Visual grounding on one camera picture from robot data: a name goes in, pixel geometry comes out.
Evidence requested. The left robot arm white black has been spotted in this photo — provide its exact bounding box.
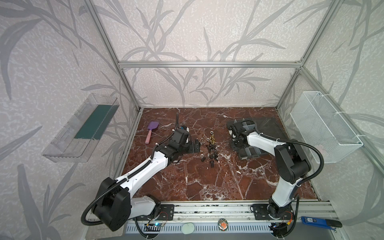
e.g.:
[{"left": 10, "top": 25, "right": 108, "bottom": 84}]
[{"left": 81, "top": 139, "right": 201, "bottom": 232}]

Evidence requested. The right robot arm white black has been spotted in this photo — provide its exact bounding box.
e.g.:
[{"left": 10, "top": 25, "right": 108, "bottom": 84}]
[{"left": 229, "top": 130, "right": 317, "bottom": 220}]

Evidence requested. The brass wing nut upper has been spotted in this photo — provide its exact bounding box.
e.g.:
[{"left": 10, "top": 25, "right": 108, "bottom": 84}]
[{"left": 209, "top": 134, "right": 216, "bottom": 145}]

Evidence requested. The clear compartment organizer box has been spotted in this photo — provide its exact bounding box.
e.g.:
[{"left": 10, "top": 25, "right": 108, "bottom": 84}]
[{"left": 227, "top": 118, "right": 284, "bottom": 160}]

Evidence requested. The purple pink spatula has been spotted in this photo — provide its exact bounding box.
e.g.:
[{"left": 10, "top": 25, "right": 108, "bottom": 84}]
[{"left": 145, "top": 121, "right": 159, "bottom": 145}]

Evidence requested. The round red sticker button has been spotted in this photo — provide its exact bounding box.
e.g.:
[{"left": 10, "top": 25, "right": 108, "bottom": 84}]
[{"left": 218, "top": 219, "right": 229, "bottom": 232}]

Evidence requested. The blue black handheld tool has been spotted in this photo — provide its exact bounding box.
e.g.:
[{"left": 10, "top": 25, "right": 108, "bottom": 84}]
[{"left": 301, "top": 217, "right": 343, "bottom": 230}]

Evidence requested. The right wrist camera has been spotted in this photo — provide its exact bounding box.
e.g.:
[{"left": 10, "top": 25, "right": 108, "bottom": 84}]
[{"left": 229, "top": 121, "right": 248, "bottom": 136}]

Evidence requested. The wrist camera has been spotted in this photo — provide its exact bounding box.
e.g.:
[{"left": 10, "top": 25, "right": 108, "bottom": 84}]
[
  {"left": 229, "top": 121, "right": 248, "bottom": 136},
  {"left": 173, "top": 126, "right": 190, "bottom": 146}
]

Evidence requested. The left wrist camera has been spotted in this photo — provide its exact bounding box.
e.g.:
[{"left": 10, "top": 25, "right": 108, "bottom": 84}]
[{"left": 173, "top": 126, "right": 190, "bottom": 146}]

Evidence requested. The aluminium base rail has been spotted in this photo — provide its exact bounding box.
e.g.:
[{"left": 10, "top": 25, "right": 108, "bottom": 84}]
[{"left": 86, "top": 200, "right": 340, "bottom": 235}]

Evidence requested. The white wire mesh basket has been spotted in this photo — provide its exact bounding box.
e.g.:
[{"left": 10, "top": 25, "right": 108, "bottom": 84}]
[{"left": 291, "top": 91, "right": 364, "bottom": 164}]

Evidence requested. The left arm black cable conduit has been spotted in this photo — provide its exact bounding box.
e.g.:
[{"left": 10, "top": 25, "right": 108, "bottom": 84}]
[{"left": 80, "top": 158, "right": 152, "bottom": 226}]

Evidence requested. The clear wall tray green mat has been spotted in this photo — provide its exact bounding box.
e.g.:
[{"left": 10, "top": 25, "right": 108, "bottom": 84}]
[{"left": 42, "top": 94, "right": 120, "bottom": 163}]

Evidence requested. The aluminium frame post right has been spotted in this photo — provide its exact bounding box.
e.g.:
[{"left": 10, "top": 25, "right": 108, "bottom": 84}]
[{"left": 276, "top": 0, "right": 344, "bottom": 111}]

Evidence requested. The aluminium frame post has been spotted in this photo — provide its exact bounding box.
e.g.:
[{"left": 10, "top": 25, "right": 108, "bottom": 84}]
[
  {"left": 84, "top": 0, "right": 141, "bottom": 111},
  {"left": 276, "top": 0, "right": 344, "bottom": 111}
]

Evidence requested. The aluminium frame post left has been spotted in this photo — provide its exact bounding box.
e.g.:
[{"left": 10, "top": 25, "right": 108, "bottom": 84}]
[{"left": 84, "top": 0, "right": 141, "bottom": 111}]

